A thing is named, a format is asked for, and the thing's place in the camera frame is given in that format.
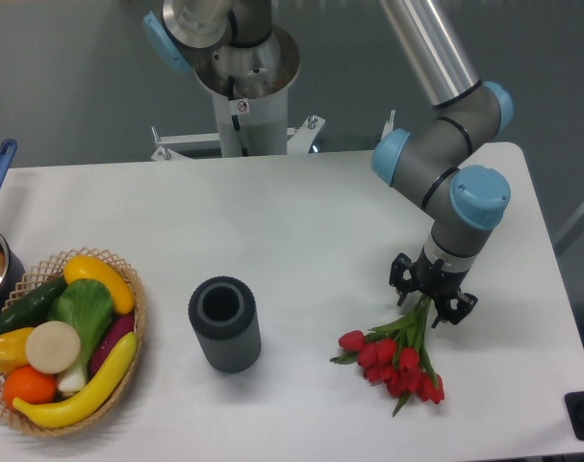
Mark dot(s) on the white metal frame bracket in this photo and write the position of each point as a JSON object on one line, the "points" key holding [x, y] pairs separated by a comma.
{"points": [[305, 139]]}

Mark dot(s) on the yellow bell pepper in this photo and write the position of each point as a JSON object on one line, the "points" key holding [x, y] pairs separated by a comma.
{"points": [[13, 350]]}

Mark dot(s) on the orange fruit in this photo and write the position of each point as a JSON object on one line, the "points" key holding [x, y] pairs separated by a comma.
{"points": [[30, 385]]}

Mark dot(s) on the woven wicker basket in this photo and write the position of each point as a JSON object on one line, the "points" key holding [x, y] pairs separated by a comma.
{"points": [[46, 271]]}

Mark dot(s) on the green bok choy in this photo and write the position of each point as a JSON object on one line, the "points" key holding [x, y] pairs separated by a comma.
{"points": [[87, 306]]}

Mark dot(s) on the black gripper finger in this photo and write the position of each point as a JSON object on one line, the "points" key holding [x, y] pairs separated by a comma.
{"points": [[453, 308], [401, 277]]}

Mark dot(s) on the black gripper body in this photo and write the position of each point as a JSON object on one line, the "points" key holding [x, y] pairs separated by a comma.
{"points": [[434, 280]]}

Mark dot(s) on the beige round disc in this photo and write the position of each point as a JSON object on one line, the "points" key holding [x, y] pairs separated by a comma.
{"points": [[52, 347]]}

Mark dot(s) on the purple sweet potato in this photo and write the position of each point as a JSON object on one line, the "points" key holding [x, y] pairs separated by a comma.
{"points": [[118, 329]]}

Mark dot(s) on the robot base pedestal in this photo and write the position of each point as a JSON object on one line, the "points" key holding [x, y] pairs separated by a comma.
{"points": [[241, 58]]}

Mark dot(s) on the dark grey ribbed vase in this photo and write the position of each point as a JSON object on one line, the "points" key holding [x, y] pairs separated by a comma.
{"points": [[223, 315]]}

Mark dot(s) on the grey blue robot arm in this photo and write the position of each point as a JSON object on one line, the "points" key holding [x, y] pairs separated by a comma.
{"points": [[466, 203]]}

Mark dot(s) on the green cucumber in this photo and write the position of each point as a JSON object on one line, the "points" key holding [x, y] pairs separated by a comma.
{"points": [[32, 309]]}

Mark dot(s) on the white frame at right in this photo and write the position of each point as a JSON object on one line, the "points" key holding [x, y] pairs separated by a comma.
{"points": [[570, 231]]}

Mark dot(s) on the yellow banana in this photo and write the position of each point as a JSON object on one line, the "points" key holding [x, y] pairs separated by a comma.
{"points": [[87, 401]]}

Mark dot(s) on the red tulip bouquet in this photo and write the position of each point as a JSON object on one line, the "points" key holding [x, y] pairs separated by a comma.
{"points": [[395, 355]]}

